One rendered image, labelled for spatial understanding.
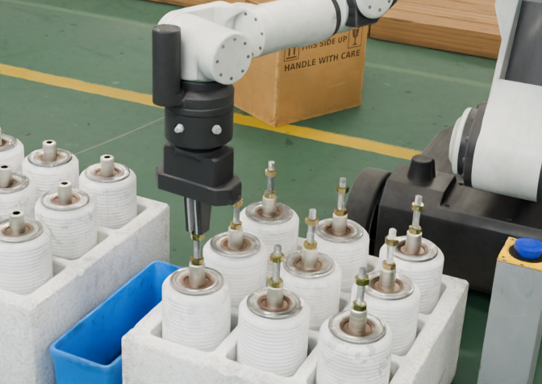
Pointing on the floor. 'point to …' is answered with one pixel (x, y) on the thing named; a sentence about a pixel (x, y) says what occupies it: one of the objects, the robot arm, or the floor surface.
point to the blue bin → (108, 330)
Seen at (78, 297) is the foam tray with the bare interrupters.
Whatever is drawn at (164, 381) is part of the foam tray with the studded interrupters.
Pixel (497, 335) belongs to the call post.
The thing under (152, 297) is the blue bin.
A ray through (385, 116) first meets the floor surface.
